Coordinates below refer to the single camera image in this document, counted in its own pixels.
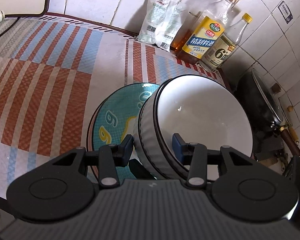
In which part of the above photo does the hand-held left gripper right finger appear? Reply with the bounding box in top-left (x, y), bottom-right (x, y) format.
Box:
top-left (172, 133), bottom-right (257, 188)

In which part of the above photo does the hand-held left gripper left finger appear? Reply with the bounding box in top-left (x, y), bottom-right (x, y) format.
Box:
top-left (52, 134), bottom-right (134, 188)

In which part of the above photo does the blue fried egg plate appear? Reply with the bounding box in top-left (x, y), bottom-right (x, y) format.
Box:
top-left (86, 82), bottom-right (163, 183)

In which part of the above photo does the black wok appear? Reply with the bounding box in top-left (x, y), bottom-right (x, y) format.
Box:
top-left (234, 69), bottom-right (300, 158)

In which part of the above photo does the glass pot lid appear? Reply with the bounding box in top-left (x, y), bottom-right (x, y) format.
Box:
top-left (251, 69), bottom-right (292, 128)

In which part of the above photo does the clear vinegar bottle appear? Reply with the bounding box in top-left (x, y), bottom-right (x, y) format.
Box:
top-left (199, 12), bottom-right (253, 71)

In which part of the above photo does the striped tablecloth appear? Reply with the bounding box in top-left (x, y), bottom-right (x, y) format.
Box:
top-left (0, 12), bottom-right (232, 200)

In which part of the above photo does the yellow label cooking wine bottle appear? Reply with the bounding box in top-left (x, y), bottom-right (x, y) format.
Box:
top-left (169, 0), bottom-right (238, 65)

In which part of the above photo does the white seasoning packet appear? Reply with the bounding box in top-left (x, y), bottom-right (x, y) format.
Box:
top-left (158, 1), bottom-right (188, 49)
top-left (137, 0), bottom-right (177, 44)

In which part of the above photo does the purple wall sticker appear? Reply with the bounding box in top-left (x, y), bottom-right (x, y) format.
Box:
top-left (277, 1), bottom-right (294, 25)

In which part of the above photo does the black rice cooker cable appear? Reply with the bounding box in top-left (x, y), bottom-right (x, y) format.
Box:
top-left (0, 17), bottom-right (18, 43)

